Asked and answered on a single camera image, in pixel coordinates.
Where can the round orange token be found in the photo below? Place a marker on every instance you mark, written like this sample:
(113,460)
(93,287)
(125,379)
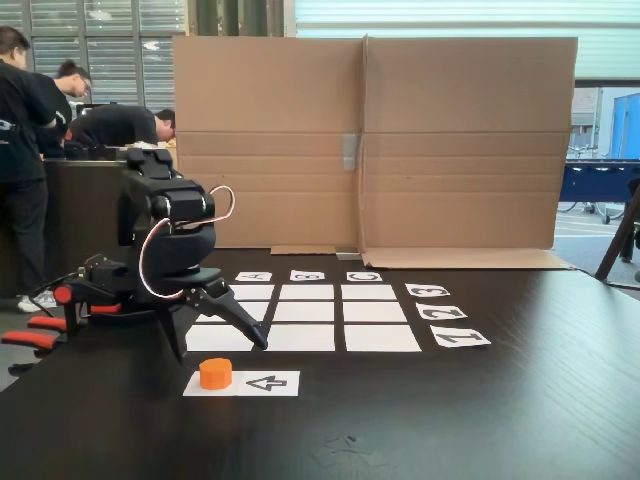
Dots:
(215,373)

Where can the letter A paper label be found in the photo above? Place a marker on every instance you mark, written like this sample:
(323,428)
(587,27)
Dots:
(242,276)

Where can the arrow paper sheet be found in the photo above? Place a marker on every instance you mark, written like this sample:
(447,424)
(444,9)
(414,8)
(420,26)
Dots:
(270,384)

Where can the letter B paper label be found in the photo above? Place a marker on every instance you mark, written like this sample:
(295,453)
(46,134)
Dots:
(318,275)

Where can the black orange clamp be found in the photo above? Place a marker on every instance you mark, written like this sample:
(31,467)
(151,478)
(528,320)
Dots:
(35,340)
(75,320)

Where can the letter C paper label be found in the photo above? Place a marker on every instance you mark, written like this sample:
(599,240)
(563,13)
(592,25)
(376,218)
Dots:
(351,276)

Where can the grey tape strip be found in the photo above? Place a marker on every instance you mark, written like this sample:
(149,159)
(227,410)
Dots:
(347,256)
(350,152)

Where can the dark brown counter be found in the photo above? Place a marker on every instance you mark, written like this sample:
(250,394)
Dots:
(85,200)

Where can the number 3 paper label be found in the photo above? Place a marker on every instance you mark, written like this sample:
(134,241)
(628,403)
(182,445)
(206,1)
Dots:
(412,290)

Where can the person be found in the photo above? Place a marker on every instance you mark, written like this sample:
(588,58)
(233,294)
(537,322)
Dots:
(62,107)
(115,125)
(20,150)

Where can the number 2 paper label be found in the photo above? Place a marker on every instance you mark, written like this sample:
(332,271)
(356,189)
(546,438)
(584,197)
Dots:
(457,314)

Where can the number 1 paper label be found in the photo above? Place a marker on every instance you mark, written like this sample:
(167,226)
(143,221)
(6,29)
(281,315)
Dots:
(480,341)

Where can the brown cardboard screen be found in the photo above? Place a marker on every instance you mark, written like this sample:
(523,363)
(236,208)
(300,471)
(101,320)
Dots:
(450,125)

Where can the dark wooden stand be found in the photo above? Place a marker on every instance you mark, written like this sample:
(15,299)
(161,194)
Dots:
(617,240)

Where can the blue container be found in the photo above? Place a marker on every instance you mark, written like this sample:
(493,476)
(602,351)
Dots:
(627,125)

